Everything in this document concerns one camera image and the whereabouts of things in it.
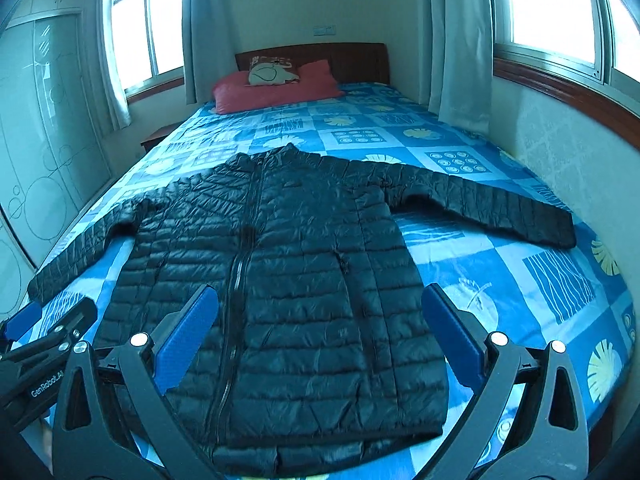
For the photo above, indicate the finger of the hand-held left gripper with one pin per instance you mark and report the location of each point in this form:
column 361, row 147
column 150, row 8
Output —
column 22, row 320
column 70, row 320

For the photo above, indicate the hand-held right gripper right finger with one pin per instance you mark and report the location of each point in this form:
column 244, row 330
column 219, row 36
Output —
column 452, row 335

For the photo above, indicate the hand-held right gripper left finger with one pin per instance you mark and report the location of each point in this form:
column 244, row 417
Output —
column 187, row 340

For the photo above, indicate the black puffer jacket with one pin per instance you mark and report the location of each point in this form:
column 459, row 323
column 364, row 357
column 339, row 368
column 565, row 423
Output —
column 300, row 270

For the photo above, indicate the bed with blue patterned sheet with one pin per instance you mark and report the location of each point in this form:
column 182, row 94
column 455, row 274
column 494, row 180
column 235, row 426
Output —
column 500, row 270

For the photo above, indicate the wardrobe with frosted glass doors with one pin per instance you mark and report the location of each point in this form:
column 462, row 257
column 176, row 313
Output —
column 45, row 135

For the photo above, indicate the wooden nightstand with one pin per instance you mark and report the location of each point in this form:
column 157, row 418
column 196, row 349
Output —
column 157, row 137

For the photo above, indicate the sheer white curtain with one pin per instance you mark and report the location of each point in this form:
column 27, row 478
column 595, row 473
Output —
column 107, row 60

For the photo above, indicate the wooden window sill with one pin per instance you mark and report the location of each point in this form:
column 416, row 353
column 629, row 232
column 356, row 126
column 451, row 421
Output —
column 565, row 90

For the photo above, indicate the printed cream cushion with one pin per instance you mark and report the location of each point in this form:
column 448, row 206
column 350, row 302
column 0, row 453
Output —
column 270, row 72

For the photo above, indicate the red pillow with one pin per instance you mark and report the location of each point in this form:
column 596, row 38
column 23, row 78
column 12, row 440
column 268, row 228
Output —
column 310, row 87

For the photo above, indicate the wooden headboard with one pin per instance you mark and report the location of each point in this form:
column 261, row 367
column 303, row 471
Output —
column 360, row 62

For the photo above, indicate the grey curtain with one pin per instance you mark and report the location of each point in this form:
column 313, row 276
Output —
column 457, row 40
column 207, row 30

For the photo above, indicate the white framed window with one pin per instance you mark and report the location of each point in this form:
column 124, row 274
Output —
column 147, row 20
column 550, row 5

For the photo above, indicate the white wall socket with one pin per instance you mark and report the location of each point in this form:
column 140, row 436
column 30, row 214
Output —
column 324, row 29

